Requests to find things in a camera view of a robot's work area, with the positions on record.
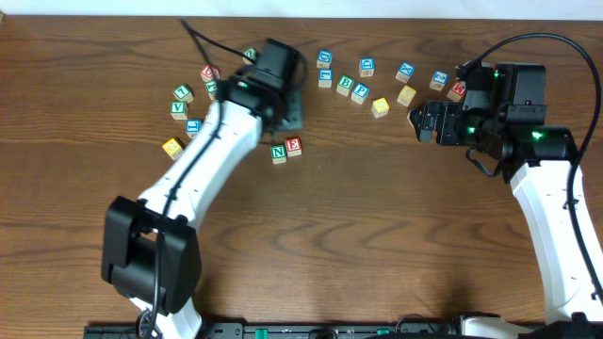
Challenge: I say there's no blue P block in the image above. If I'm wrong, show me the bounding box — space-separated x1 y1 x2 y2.
350 83 369 105

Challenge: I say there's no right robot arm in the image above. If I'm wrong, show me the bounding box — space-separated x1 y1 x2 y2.
408 63 602 338

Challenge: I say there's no green J block left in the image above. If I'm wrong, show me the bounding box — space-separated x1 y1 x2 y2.
205 80 218 100

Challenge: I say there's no blue 2 block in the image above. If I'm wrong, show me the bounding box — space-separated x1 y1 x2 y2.
429 71 448 91

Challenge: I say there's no blue L block centre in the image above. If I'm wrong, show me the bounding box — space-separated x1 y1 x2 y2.
318 69 334 88

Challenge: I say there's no plain yellow block centre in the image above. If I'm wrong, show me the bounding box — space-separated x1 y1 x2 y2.
371 98 390 119

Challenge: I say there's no blue X block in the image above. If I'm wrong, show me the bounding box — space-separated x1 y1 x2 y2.
396 62 415 84

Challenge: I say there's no red E block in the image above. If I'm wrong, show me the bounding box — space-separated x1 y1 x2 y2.
285 137 302 157

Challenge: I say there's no blue D block right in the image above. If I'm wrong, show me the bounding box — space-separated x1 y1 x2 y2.
359 58 375 77

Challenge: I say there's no yellow block far left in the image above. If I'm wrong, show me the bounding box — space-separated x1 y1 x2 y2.
162 137 186 160

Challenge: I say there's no green B block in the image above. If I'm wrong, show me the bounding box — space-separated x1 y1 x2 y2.
336 75 355 96

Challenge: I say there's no blue d block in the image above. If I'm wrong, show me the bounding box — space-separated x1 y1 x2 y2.
359 58 375 77
317 50 334 69

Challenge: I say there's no blue l block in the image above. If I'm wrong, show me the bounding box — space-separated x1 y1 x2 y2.
318 69 334 88
186 119 203 138

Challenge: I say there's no red M block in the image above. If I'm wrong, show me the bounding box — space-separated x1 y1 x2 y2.
447 81 466 103

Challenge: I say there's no green V block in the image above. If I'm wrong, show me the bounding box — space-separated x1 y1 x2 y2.
171 101 188 121

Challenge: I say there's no blue D block top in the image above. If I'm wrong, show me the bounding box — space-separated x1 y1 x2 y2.
317 50 334 69

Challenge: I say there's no yellow S block right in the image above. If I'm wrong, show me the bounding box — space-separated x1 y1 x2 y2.
397 85 416 107

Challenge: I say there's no green Z block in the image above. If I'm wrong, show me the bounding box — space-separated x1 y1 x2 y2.
242 47 257 65

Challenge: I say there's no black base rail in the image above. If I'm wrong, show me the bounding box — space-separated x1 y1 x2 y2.
83 321 557 339

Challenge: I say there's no red U block upper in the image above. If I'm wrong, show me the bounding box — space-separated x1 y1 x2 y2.
200 65 220 83

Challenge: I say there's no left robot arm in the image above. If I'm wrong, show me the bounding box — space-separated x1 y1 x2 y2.
101 39 307 338

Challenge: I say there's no blue L block left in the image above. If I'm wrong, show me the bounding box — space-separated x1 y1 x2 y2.
186 119 203 138

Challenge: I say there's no green N block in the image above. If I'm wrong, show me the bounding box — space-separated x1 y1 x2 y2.
270 144 287 164

